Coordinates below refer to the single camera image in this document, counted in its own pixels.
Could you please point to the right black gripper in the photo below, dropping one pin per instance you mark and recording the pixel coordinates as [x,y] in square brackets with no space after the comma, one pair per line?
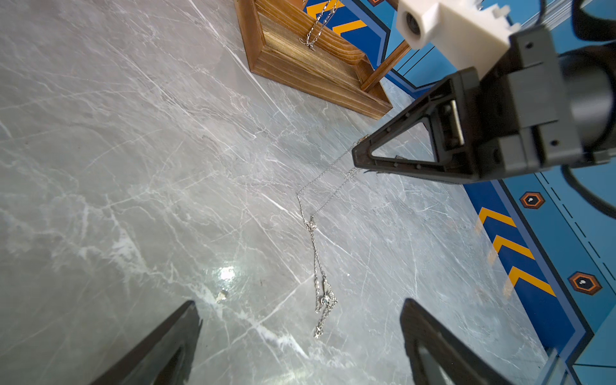
[539,110]

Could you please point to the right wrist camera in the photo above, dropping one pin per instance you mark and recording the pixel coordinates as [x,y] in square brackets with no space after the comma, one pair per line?
[466,35]

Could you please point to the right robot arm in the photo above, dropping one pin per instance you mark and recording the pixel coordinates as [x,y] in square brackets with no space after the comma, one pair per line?
[513,106]

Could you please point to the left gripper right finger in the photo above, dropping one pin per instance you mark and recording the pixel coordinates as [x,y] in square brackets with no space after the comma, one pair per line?
[436,354]

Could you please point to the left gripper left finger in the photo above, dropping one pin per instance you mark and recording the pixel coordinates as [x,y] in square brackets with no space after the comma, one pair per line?
[165,356]

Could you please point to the wooden jewelry display stand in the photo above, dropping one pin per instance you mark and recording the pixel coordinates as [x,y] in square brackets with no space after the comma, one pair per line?
[333,69]

